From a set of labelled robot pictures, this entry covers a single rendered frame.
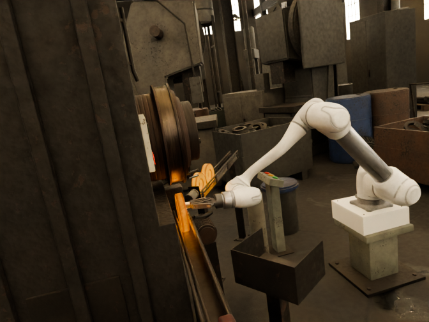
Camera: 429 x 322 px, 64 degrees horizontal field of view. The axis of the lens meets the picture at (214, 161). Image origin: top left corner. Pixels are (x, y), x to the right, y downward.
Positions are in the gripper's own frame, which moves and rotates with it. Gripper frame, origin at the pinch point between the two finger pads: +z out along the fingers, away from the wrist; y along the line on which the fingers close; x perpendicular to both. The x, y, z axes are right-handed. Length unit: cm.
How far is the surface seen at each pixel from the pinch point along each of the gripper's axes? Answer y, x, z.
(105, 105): -55, 53, 27
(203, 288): -56, -13, 1
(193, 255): -33.9, -10.5, 1.2
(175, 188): 15.5, 5.3, 1.8
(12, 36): -55, 74, 49
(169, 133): -26.7, 40.3, 6.0
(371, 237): -8, -31, -104
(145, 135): -51, 43, 16
